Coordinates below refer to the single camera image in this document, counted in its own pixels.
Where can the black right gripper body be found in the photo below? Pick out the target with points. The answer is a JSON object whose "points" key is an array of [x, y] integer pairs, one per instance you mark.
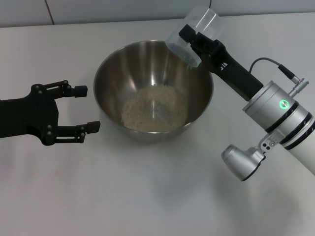
{"points": [[229, 68]]}

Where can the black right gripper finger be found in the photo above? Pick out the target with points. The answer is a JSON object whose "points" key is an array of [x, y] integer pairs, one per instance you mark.
{"points": [[197, 50], [197, 37]]}

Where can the transparent plastic measuring cup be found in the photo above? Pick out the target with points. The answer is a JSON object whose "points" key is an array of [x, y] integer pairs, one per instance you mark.
{"points": [[209, 22]]}

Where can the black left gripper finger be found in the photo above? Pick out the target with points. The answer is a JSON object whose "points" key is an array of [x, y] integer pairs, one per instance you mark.
{"points": [[73, 90], [83, 127]]}

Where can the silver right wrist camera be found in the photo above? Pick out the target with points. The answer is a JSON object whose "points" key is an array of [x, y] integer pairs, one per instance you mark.
{"points": [[242, 162]]}

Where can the white rice grains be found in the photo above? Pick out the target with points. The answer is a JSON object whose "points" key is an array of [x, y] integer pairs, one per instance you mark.
{"points": [[137, 108]]}

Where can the stainless steel mixing bowl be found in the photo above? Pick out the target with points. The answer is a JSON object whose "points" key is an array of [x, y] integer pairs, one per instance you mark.
{"points": [[152, 64]]}

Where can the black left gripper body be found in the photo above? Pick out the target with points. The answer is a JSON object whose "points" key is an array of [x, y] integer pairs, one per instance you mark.
{"points": [[27, 115]]}

